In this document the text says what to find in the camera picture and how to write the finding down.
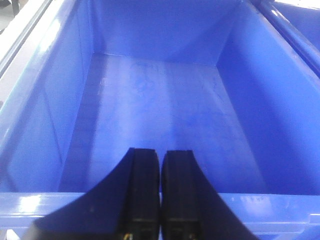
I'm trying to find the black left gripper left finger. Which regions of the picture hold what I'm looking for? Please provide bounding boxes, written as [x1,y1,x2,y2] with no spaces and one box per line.
[23,148,160,240]

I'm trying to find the blue bin upper right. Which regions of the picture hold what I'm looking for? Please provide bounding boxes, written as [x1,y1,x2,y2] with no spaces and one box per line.
[259,0,320,78]

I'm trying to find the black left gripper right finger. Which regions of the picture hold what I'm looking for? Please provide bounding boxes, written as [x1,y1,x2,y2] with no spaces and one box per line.
[161,150,257,240]

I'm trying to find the blue bin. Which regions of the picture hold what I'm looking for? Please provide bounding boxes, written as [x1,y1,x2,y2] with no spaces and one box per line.
[259,0,320,78]
[0,0,320,240]

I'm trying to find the blue bin upper left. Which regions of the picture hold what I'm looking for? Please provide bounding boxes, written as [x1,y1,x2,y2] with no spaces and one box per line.
[0,0,320,240]

